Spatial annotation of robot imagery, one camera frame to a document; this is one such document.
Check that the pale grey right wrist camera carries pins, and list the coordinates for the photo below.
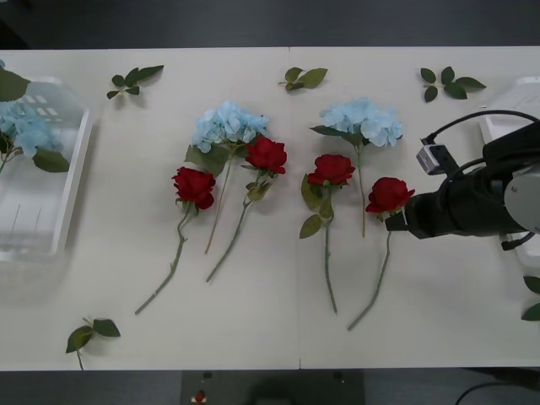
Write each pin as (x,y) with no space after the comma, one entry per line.
(432,159)

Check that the silver and black right arm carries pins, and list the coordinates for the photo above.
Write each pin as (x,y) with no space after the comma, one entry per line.
(519,190)

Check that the red rose with green stem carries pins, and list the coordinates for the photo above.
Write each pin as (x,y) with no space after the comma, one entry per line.
(266,156)
(194,187)
(388,194)
(333,169)

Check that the loose green leaf twig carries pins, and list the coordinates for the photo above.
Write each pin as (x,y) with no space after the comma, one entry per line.
(455,89)
(533,284)
(78,337)
(143,72)
(314,78)

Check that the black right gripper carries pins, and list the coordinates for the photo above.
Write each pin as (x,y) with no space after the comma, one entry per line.
(430,213)

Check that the pale blue flower with stem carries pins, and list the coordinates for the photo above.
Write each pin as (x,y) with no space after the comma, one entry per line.
(228,122)
(29,131)
(363,118)

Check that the white shallow plastic box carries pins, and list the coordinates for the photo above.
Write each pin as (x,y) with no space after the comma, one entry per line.
(527,97)
(63,211)

